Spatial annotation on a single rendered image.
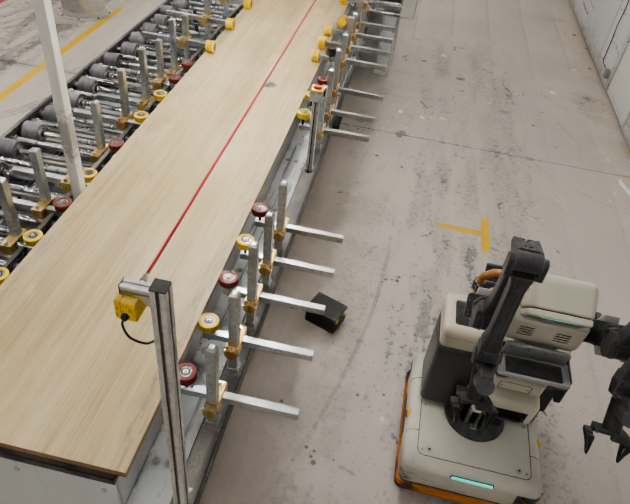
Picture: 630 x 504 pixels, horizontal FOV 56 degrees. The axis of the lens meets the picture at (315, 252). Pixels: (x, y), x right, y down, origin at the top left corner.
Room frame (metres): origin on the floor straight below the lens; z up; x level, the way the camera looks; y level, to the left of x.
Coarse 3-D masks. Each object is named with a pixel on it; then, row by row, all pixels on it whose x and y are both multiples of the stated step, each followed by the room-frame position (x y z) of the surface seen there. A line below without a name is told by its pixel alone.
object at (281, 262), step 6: (240, 258) 2.00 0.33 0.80; (246, 258) 1.99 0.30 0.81; (276, 258) 2.00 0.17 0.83; (282, 258) 2.00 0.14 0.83; (276, 264) 1.98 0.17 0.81; (282, 264) 1.98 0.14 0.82; (288, 264) 1.97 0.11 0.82; (294, 264) 1.97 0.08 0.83; (300, 264) 1.98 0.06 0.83; (306, 264) 1.98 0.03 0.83; (312, 264) 1.99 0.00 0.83; (300, 270) 1.97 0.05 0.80; (306, 270) 1.96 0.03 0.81; (312, 270) 1.96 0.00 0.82; (318, 270) 1.96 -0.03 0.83; (324, 270) 1.96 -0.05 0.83; (330, 270) 1.96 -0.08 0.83; (330, 276) 1.95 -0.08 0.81
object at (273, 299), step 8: (224, 288) 1.75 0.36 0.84; (232, 288) 1.76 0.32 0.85; (240, 288) 1.76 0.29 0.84; (264, 296) 1.74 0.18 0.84; (272, 296) 1.74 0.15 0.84; (280, 296) 1.75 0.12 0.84; (280, 304) 1.72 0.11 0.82; (288, 304) 1.72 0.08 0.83; (296, 304) 1.71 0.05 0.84; (304, 304) 1.72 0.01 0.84; (312, 304) 1.73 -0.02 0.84; (320, 304) 1.73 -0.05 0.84; (312, 312) 1.71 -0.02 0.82; (320, 312) 1.70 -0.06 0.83
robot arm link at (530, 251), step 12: (516, 240) 1.33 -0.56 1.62; (528, 240) 1.35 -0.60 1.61; (516, 252) 1.27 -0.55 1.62; (528, 252) 1.27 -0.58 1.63; (540, 252) 1.28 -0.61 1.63; (516, 264) 1.24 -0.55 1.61; (528, 264) 1.24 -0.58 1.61; (540, 264) 1.24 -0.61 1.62; (504, 276) 1.33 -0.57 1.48; (504, 288) 1.33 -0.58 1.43; (492, 300) 1.35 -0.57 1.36; (480, 312) 1.36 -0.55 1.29; (492, 312) 1.35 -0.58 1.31; (480, 324) 1.35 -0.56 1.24
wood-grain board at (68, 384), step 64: (256, 0) 5.07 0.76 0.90; (320, 0) 5.27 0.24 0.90; (256, 64) 3.84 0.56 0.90; (320, 64) 4.01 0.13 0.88; (192, 128) 2.90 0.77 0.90; (256, 128) 2.99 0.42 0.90; (128, 192) 2.24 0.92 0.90; (192, 192) 2.31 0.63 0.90; (256, 192) 2.38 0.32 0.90; (64, 256) 1.76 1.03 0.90; (128, 256) 1.81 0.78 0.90; (192, 256) 1.86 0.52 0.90; (0, 320) 1.38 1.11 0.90; (64, 320) 1.42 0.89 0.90; (128, 320) 1.46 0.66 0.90; (192, 320) 1.50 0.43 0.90; (0, 384) 1.12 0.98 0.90; (64, 384) 1.15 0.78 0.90; (128, 384) 1.18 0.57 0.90; (64, 448) 0.92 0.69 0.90; (128, 448) 0.95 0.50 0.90
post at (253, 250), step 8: (248, 248) 1.69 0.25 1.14; (256, 248) 1.69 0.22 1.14; (248, 256) 1.69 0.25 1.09; (256, 256) 1.69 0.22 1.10; (248, 264) 1.69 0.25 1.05; (256, 264) 1.69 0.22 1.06; (248, 272) 1.69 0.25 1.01; (256, 272) 1.70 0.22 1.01; (248, 280) 1.69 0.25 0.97; (256, 280) 1.70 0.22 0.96; (248, 288) 1.69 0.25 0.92; (256, 288) 1.71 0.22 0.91; (248, 296) 1.69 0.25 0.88; (256, 296) 1.72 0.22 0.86; (248, 320) 1.69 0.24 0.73
